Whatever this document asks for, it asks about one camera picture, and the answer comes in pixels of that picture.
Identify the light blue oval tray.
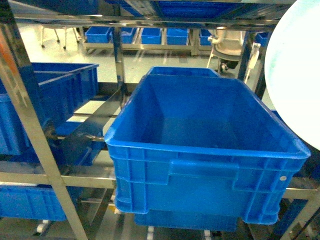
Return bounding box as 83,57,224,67
264,0,320,149

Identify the blue crate left shelf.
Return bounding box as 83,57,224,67
0,62,99,155

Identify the stainless steel shelf rack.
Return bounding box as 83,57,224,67
0,0,320,240

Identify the large blue crate front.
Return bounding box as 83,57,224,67
104,75,311,225

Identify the blue crate behind front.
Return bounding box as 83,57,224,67
147,66,220,78

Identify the blue crate under front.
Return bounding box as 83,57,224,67
134,210,238,232

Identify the white office chair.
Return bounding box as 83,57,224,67
208,27,246,74

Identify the low rack with blue bins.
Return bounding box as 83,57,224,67
79,26,211,56

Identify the blue crate lower left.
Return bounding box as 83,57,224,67
0,183,83,223

